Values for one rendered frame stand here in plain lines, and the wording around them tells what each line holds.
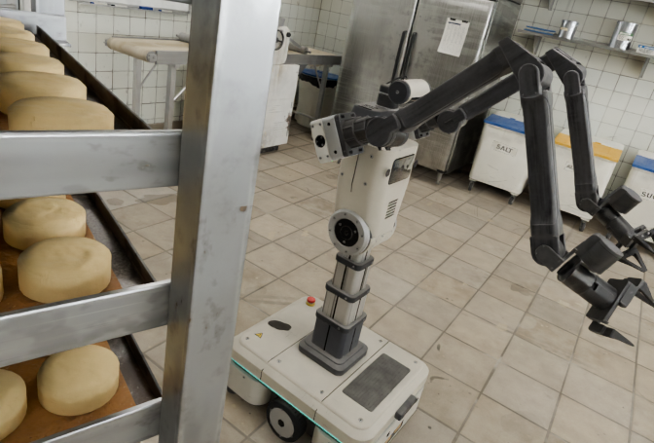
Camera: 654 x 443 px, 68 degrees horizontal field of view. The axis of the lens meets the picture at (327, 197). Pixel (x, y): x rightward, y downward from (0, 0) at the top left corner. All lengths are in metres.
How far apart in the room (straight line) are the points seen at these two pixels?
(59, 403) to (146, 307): 0.10
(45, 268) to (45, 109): 0.09
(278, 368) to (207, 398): 1.54
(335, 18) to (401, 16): 1.62
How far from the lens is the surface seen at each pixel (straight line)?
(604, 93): 5.39
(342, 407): 1.78
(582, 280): 1.15
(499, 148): 4.91
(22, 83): 0.34
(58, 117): 0.28
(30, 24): 0.66
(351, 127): 1.33
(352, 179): 1.53
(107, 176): 0.25
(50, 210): 0.39
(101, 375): 0.38
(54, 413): 0.39
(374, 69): 5.06
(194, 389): 0.31
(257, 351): 1.91
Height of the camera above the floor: 1.50
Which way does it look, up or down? 22 degrees down
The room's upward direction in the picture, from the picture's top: 12 degrees clockwise
